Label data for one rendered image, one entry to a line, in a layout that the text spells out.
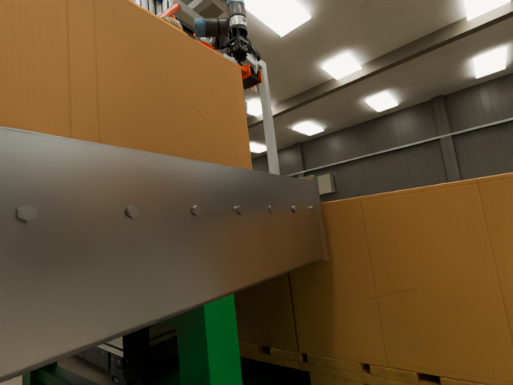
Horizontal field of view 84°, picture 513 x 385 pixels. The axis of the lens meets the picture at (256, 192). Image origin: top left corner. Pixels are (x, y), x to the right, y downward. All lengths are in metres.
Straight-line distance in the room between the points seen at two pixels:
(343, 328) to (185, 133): 0.61
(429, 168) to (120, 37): 10.31
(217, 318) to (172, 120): 0.39
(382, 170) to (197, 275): 10.65
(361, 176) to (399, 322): 10.45
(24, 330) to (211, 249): 0.21
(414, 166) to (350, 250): 9.98
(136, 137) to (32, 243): 0.31
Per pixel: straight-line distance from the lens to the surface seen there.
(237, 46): 1.27
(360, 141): 11.33
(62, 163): 0.31
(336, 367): 0.87
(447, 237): 0.72
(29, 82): 0.52
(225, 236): 0.42
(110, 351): 1.21
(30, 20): 0.57
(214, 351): 0.42
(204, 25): 1.46
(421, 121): 10.92
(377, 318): 0.79
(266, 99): 4.79
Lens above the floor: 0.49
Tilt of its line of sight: 8 degrees up
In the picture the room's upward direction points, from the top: 7 degrees counter-clockwise
